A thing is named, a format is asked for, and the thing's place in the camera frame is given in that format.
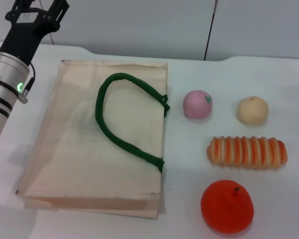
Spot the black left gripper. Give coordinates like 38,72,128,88
1,0,70,67

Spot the cream handbag with green handle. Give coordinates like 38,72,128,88
16,59,170,220

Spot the orange striped long bread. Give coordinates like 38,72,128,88
206,135,289,171

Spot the dark thin background pole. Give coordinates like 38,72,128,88
203,0,219,61

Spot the pink peach bun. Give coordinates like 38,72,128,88
183,89,213,120

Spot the round beige bun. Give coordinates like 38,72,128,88
236,96,269,126

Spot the orange tangerine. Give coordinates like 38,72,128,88
200,179,254,235

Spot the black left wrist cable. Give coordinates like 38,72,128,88
21,63,37,97

